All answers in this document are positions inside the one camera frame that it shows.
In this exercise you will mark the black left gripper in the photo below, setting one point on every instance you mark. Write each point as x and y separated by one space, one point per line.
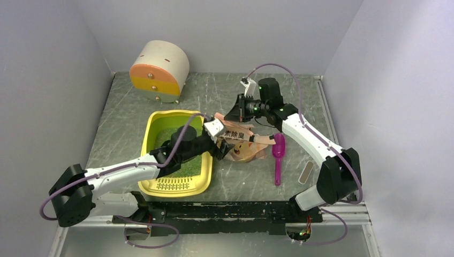
224 148

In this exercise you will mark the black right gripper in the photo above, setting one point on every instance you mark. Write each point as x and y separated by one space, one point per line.
238 113

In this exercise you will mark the orange cat litter bag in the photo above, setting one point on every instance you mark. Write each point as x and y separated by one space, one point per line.
238 134

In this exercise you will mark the magenta plastic scoop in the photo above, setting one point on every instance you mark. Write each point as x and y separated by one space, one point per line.
278 152

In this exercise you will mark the round cream drawer cabinet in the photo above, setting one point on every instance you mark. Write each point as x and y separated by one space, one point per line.
160 71

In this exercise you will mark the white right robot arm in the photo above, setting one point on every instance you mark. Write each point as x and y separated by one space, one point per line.
339 173

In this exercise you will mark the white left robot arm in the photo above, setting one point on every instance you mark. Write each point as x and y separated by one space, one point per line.
82 193

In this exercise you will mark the grey oval nail file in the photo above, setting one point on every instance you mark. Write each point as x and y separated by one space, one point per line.
306 172

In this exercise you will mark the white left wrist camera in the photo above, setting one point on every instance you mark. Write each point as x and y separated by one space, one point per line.
215 127

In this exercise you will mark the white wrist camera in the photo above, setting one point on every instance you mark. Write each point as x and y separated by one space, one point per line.
249 85
215 127

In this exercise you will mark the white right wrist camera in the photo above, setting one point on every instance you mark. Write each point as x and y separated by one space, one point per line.
249 85

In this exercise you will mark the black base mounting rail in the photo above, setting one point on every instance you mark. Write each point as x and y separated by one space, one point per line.
170 217

